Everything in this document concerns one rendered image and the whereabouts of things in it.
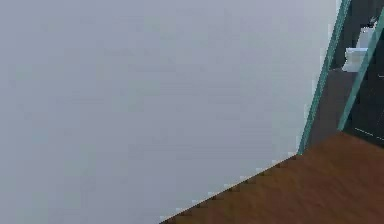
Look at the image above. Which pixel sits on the dark room door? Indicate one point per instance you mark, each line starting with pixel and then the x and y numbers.
pixel 370 100

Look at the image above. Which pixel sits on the teal door frame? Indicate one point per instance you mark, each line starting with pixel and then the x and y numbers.
pixel 322 79

